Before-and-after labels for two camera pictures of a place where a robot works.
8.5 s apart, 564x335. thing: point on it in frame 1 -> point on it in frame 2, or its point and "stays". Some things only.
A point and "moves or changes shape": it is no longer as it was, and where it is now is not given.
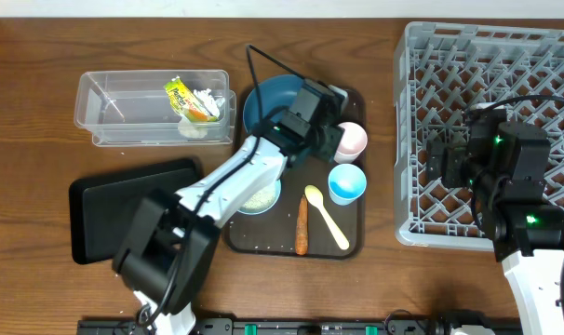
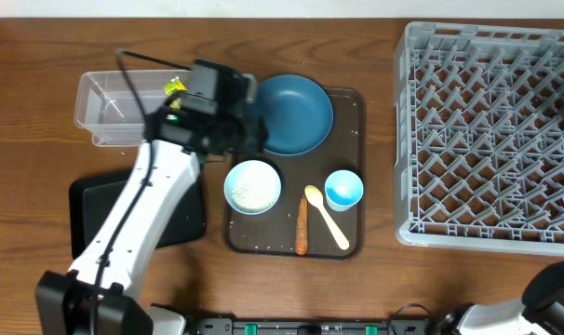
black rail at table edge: (307, 326) stays
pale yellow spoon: (315, 195) stays
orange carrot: (302, 233) stays
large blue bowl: (275, 92) moves or changes shape
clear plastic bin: (124, 108) stays
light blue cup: (346, 183) moves or changes shape
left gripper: (330, 144) -> (252, 137)
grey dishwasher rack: (441, 70) stays
